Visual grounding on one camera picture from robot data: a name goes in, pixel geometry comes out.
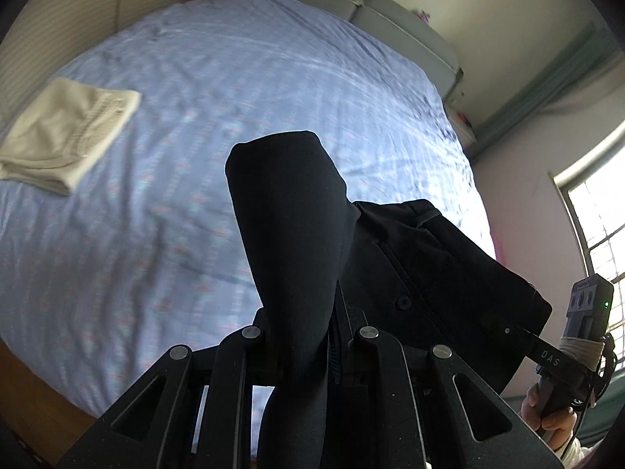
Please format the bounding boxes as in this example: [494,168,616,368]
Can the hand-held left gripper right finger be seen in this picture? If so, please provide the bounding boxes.
[325,305,564,469]

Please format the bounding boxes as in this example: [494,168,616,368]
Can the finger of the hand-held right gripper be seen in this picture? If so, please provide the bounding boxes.
[481,313,543,355]

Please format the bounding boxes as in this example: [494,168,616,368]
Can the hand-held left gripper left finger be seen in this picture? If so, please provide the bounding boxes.
[56,309,283,469]

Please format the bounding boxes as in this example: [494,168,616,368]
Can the black pants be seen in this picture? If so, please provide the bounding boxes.
[225,130,552,469]

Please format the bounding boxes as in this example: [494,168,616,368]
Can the person's right forearm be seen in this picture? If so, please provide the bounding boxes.
[557,437,604,467]

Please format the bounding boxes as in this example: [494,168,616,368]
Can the person's right hand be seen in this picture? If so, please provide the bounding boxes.
[520,386,584,453]

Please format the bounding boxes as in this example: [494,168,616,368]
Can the window with railing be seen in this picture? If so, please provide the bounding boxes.
[549,127,625,367]

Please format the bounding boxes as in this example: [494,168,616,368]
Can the white nightstand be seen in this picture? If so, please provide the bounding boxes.
[442,93,479,159]

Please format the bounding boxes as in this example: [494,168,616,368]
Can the grey-green curtain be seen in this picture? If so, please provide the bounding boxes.
[471,24,621,145]

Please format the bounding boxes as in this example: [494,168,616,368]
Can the blue floral bedsheet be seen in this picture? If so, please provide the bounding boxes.
[0,0,496,426]

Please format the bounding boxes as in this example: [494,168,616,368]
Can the folded cream cloth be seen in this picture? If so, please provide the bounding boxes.
[0,77,142,197]

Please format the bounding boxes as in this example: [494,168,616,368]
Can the grey padded headboard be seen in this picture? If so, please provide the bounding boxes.
[222,0,464,98]

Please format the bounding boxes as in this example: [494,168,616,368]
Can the black cable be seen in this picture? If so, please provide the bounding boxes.
[569,332,617,450]

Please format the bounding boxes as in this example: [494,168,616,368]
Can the wooden bed frame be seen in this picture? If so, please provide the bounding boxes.
[0,339,96,450]

